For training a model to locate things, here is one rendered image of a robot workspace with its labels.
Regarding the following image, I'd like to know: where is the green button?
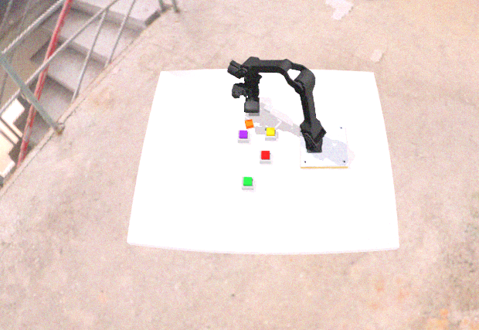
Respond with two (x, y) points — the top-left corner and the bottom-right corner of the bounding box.
(242, 177), (255, 190)

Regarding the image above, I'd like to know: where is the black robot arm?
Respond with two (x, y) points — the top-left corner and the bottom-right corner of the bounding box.
(226, 56), (327, 154)

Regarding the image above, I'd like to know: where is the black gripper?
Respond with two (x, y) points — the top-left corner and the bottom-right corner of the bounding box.
(244, 84), (260, 113)

